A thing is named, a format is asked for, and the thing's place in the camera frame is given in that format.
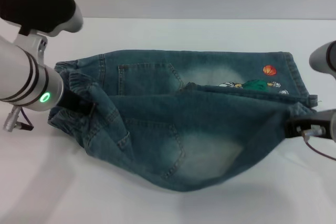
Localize arm cable with connector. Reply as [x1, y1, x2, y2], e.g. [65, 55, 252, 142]
[2, 105, 35, 133]
[296, 124, 336, 162]

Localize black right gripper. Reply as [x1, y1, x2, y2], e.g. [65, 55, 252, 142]
[285, 110, 332, 139]

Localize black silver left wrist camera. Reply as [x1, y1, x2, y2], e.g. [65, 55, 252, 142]
[0, 0, 85, 38]

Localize blue denim shorts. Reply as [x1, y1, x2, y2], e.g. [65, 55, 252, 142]
[47, 49, 320, 193]

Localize right arm cable with connector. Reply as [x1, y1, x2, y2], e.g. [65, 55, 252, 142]
[296, 124, 336, 162]

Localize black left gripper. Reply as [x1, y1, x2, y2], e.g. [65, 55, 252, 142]
[55, 88, 98, 118]

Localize left arm cable with connector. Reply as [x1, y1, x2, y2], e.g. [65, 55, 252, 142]
[2, 105, 35, 133]

